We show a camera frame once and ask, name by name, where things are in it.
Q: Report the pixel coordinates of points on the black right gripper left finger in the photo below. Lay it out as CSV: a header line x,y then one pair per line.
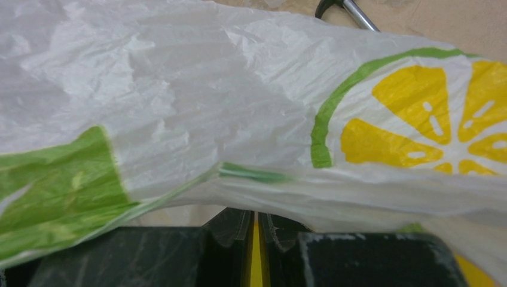
x,y
215,254

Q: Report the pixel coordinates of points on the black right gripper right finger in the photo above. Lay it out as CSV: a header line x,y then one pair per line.
x,y
292,255

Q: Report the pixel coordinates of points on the white plastic bag lemon print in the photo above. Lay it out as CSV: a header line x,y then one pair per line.
x,y
112,109

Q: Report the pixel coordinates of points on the yellow fake banana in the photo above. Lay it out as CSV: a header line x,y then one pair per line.
x,y
255,275

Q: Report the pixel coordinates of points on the small black handled hammer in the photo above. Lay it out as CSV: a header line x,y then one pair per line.
x,y
351,7

